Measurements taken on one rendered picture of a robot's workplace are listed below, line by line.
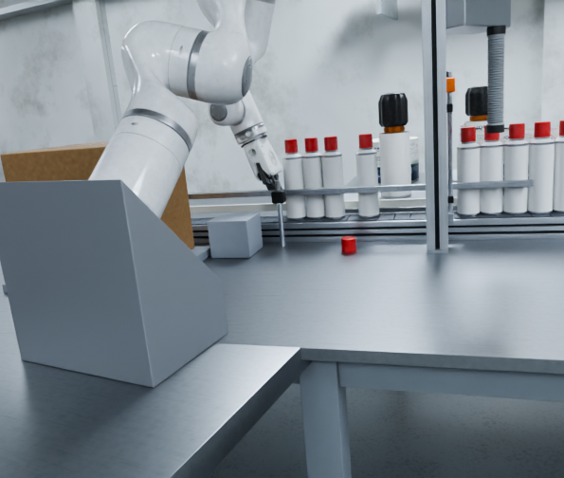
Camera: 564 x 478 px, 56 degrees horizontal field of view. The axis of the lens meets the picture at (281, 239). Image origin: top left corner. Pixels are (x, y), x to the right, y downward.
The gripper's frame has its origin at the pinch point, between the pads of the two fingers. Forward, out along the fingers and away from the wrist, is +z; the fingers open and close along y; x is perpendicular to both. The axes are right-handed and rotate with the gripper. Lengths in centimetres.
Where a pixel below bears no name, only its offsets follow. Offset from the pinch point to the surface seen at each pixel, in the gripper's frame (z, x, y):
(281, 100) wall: -59, 79, 332
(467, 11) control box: -19, -56, -18
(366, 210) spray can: 11.9, -20.4, -2.2
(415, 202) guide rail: 15.3, -31.5, 3.1
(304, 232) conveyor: 11.1, -4.4, -5.6
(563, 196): 25, -62, -2
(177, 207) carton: -7.6, 15.2, -23.7
